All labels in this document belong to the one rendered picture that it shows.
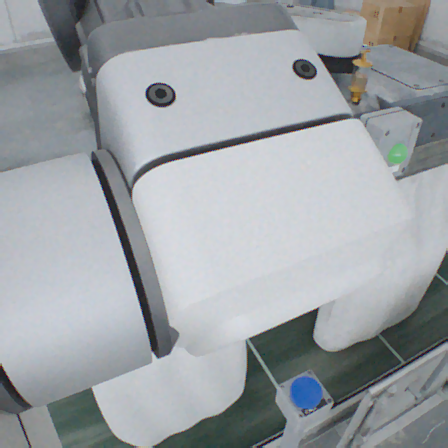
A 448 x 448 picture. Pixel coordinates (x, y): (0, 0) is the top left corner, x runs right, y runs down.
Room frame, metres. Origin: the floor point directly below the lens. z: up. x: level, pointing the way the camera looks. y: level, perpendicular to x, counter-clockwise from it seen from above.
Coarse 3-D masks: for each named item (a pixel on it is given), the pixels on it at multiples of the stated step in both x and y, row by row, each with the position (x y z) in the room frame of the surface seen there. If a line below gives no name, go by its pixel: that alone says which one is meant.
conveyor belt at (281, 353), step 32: (288, 320) 0.86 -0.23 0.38; (416, 320) 0.84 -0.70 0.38; (256, 352) 0.73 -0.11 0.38; (288, 352) 0.73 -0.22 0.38; (320, 352) 0.72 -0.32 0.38; (352, 352) 0.72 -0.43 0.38; (384, 352) 0.72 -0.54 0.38; (416, 352) 0.71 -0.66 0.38; (256, 384) 0.61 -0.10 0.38; (352, 384) 0.60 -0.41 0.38; (64, 416) 0.50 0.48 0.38; (96, 416) 0.50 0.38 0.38; (224, 416) 0.51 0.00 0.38; (256, 416) 0.51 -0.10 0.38
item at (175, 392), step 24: (168, 360) 0.46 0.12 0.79; (192, 360) 0.47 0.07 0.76; (216, 360) 0.50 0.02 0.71; (240, 360) 0.54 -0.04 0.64; (120, 384) 0.41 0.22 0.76; (144, 384) 0.42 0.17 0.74; (168, 384) 0.44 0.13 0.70; (192, 384) 0.47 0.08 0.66; (216, 384) 0.49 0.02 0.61; (240, 384) 0.55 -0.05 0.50; (120, 408) 0.40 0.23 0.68; (144, 408) 0.42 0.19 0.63; (168, 408) 0.43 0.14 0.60; (192, 408) 0.46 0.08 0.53; (216, 408) 0.50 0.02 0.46; (120, 432) 0.40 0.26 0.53; (144, 432) 0.40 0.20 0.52; (168, 432) 0.44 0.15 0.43
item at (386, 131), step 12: (396, 108) 0.52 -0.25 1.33; (360, 120) 0.50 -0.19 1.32; (372, 120) 0.48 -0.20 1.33; (384, 120) 0.48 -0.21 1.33; (396, 120) 0.49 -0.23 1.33; (408, 120) 0.49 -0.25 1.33; (420, 120) 0.49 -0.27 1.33; (372, 132) 0.48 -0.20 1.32; (384, 132) 0.46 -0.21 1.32; (396, 132) 0.47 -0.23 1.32; (408, 132) 0.48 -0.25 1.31; (384, 144) 0.47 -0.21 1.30; (408, 144) 0.49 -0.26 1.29; (384, 156) 0.47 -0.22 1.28; (408, 156) 0.49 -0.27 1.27
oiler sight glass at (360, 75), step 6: (354, 66) 0.54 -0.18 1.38; (360, 66) 0.54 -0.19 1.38; (354, 72) 0.54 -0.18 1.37; (360, 72) 0.54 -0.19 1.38; (366, 72) 0.54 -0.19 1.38; (354, 78) 0.54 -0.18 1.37; (360, 78) 0.54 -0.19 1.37; (366, 78) 0.54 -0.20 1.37; (354, 84) 0.54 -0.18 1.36; (360, 84) 0.54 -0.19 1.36; (366, 84) 0.54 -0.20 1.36; (360, 90) 0.54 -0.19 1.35
